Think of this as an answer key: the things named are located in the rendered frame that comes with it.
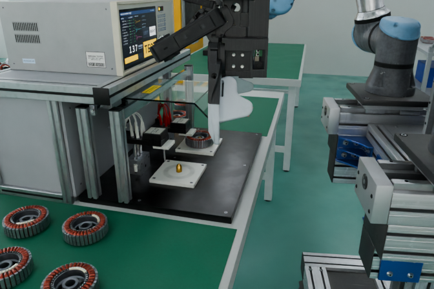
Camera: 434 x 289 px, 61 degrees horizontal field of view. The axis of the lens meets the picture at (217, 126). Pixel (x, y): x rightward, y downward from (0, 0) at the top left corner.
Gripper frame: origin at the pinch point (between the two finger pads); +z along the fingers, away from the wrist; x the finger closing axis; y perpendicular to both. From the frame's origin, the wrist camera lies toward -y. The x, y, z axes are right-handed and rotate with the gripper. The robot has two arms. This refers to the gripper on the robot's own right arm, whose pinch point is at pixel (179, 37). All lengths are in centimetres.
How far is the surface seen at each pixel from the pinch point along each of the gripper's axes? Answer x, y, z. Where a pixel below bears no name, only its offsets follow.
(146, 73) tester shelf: -18.8, 3.3, 9.3
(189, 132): 2.1, 27.0, 23.9
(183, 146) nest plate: -0.8, 29.2, 28.7
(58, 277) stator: -72, 27, 31
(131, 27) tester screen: -21.1, -8.9, 1.3
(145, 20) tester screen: -10.9, -9.7, 0.4
